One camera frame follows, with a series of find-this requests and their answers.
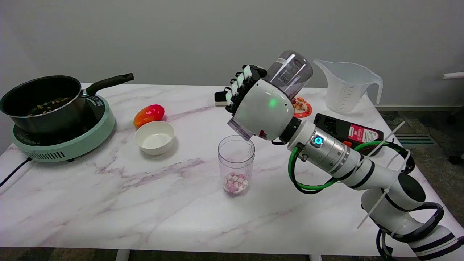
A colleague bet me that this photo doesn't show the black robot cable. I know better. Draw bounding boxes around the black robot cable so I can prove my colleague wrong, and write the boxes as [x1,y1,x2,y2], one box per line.
[375,202,445,260]

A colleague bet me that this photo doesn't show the clear plastic bottle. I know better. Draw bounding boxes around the clear plastic bottle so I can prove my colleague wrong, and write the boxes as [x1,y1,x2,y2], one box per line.
[228,50,313,141]

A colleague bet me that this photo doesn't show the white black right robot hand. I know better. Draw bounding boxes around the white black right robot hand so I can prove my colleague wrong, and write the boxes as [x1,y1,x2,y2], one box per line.
[225,65,296,141]

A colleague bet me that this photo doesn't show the black device with red label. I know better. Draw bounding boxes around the black device with red label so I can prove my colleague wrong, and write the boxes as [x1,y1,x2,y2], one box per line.
[314,113,384,156]

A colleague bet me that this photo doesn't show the mint green induction cooker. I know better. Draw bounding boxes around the mint green induction cooker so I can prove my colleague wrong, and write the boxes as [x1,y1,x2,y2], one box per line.
[11,94,116,162]

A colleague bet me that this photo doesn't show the black power cord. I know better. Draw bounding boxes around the black power cord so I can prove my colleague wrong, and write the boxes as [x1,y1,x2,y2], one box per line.
[0,157,32,187]

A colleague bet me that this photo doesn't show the white zip tie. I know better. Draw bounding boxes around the white zip tie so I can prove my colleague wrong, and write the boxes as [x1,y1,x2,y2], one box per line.
[357,121,406,167]

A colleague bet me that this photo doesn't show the green robot cable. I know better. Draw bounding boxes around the green robot cable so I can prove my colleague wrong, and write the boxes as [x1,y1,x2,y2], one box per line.
[288,141,406,191]

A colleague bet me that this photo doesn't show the white round bowl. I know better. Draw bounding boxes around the white round bowl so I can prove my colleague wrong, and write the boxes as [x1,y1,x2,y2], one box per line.
[134,121,175,156]

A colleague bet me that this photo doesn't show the floor vent grille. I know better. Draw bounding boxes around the floor vent grille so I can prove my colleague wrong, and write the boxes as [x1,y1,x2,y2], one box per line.
[394,134,440,147]

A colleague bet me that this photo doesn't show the clear plastic cup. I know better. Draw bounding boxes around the clear plastic cup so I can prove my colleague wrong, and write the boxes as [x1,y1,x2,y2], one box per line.
[217,135,255,196]

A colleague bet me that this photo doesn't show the translucent plastic measuring jug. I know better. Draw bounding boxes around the translucent plastic measuring jug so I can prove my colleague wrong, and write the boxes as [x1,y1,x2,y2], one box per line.
[313,59,384,114]

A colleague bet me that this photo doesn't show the black chair base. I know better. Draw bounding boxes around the black chair base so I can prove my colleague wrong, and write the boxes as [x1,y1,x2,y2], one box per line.
[447,107,464,165]

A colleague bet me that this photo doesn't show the pink white marshmallow pieces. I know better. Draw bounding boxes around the pink white marshmallow pieces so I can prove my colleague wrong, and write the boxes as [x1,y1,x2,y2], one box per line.
[224,171,249,194]

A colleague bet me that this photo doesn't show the brown cooked food bits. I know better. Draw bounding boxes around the brown cooked food bits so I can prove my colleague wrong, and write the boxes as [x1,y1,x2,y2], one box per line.
[28,96,69,116]

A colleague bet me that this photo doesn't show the black saucepan with handle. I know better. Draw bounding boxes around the black saucepan with handle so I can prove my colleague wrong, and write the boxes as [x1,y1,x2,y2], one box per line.
[0,73,134,135]

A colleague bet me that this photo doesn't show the red orange mango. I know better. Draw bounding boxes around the red orange mango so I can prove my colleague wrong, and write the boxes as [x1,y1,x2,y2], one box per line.
[133,104,165,128]

